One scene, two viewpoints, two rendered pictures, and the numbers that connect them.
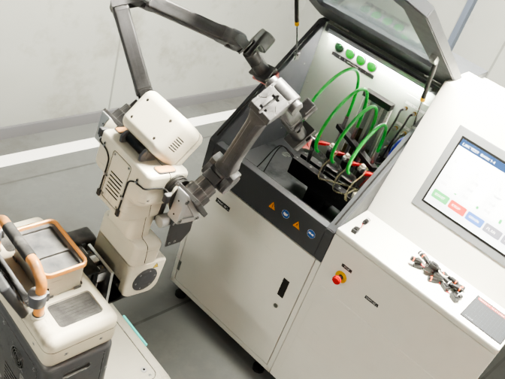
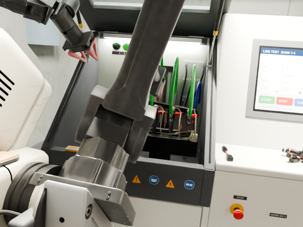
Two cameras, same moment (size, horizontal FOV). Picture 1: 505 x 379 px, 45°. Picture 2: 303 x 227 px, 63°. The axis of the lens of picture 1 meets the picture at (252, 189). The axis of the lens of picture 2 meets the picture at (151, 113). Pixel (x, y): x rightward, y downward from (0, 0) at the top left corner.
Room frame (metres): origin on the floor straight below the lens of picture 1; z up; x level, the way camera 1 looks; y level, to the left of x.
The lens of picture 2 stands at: (1.23, 0.21, 1.37)
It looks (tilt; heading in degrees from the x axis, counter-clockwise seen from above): 14 degrees down; 337
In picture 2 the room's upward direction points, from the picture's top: 4 degrees clockwise
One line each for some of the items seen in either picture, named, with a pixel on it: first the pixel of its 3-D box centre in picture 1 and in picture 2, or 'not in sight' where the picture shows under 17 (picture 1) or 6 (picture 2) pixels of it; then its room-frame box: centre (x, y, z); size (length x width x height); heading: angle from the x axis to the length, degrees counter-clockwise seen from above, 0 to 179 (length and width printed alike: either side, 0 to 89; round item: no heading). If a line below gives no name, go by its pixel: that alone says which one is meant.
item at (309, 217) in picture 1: (266, 196); (124, 174); (2.11, -0.06, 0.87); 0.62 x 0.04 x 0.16; 59
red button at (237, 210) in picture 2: (338, 278); (237, 212); (1.84, -0.43, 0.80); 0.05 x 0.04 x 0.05; 59
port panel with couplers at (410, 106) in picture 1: (403, 132); (191, 83); (2.41, -0.53, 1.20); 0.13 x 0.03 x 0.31; 59
